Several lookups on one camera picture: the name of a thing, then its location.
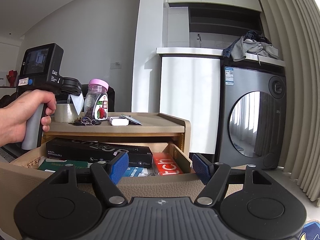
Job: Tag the black folded right gripper fingers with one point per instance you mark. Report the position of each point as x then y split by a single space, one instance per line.
70 86

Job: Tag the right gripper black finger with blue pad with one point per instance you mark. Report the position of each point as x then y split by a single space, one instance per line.
248 203
72 203

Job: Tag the beige leather drawer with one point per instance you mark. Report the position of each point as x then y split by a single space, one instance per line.
21 176

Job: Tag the green box in drawer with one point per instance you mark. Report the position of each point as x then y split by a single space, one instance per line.
53 165

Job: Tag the blue booklet in drawer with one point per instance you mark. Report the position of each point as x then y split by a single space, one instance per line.
133 171

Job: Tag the person's left hand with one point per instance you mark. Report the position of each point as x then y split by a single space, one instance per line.
14 116

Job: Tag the clear tape roll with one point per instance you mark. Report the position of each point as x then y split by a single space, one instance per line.
65 112

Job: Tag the red flower bouquet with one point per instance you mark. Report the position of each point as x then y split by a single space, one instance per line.
11 77

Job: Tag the pink lid plastic jar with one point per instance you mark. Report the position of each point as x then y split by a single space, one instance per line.
96 100

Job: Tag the bunch of keys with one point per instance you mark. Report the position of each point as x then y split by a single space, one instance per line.
85 121

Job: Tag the small white box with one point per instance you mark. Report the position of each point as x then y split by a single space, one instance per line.
118 121

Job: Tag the long black product box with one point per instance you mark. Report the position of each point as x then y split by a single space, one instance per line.
91 152

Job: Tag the beige leather nightstand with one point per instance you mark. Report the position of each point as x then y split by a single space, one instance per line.
154 127

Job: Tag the grey front-load washing machine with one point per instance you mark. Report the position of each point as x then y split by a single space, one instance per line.
252 114

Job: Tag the red orange box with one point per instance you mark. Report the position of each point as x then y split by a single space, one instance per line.
164 164

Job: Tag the white counter cabinet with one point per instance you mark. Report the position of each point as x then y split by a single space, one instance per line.
190 89

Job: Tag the chrome faucet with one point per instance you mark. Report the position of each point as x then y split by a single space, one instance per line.
199 40

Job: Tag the pile of grey clothes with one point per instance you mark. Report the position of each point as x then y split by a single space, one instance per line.
250 43

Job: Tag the beige pleated curtain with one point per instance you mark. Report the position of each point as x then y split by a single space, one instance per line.
293 28

